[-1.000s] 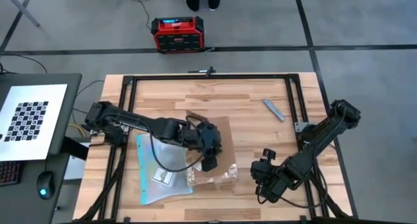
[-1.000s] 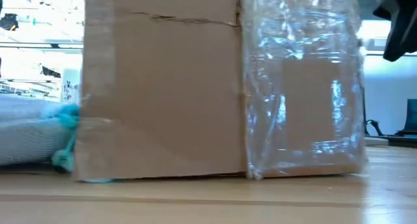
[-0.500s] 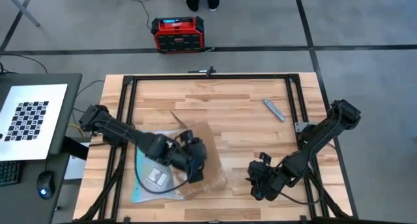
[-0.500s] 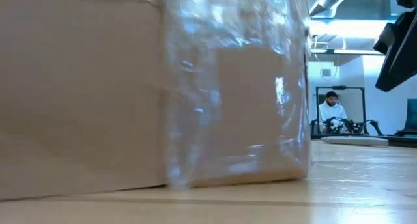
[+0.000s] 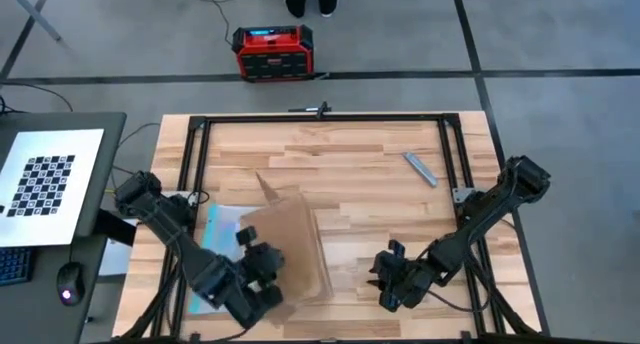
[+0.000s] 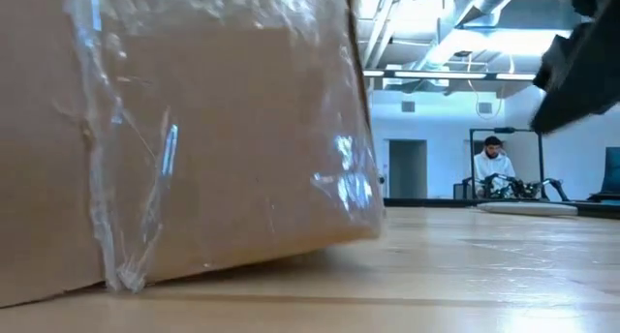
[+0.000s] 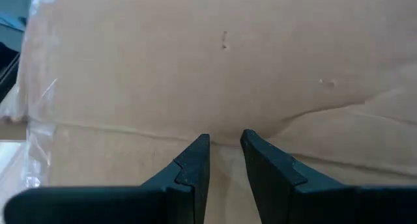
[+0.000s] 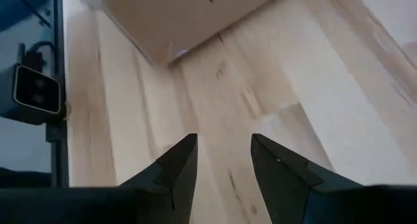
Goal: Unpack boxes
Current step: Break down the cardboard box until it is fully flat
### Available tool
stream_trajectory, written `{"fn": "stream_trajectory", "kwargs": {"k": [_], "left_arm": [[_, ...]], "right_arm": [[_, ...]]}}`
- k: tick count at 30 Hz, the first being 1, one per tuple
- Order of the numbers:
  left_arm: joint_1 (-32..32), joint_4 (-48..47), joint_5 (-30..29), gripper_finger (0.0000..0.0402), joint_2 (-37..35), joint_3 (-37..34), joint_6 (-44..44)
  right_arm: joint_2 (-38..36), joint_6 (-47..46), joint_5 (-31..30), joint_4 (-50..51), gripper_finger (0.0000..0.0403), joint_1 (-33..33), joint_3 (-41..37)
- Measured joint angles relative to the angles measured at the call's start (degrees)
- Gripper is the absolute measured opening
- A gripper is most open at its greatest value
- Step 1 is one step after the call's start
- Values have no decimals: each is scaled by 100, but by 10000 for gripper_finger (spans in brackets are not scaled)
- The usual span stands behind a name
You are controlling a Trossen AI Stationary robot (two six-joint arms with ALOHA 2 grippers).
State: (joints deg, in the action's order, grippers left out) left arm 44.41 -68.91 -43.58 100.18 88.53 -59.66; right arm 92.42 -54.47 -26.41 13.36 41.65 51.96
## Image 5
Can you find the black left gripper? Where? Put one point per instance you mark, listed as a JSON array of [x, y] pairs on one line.
[[265, 266]]

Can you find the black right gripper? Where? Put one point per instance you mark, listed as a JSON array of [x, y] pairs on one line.
[[407, 281]]

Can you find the brown taped cardboard box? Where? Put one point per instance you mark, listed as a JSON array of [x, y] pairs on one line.
[[290, 234]]

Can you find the teal-edged mesh zipper pouch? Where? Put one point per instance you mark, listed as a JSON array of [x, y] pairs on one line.
[[220, 229]]

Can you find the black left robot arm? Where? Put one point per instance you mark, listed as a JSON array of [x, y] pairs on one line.
[[170, 229]]

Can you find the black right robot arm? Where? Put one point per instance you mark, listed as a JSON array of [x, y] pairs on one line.
[[480, 219]]

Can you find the white sheet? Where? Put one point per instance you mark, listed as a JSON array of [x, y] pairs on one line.
[[117, 259]]

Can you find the black computer mouse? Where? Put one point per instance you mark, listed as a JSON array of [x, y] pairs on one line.
[[70, 284]]

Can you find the black desk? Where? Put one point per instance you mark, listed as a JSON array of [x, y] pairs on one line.
[[40, 324]]

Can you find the white checkerboard calibration board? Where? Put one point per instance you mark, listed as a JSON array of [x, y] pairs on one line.
[[50, 219]]

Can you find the red black jobsite radio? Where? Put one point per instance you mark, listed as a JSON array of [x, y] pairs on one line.
[[272, 59]]

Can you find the black backlit keyboard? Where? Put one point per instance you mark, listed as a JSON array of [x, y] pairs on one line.
[[15, 266]]

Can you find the grey metal pole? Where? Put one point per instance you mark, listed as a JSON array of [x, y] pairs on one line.
[[32, 11]]

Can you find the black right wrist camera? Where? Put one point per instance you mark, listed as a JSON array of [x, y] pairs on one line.
[[396, 248]]

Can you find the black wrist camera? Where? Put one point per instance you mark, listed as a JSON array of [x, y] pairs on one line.
[[246, 235], [396, 248]]

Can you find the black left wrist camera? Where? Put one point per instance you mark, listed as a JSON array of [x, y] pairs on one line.
[[246, 235]]

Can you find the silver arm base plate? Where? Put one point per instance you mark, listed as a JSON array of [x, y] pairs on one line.
[[192, 198], [462, 194]]

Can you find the black aluminium table frame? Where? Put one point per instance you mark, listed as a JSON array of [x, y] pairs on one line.
[[300, 118]]

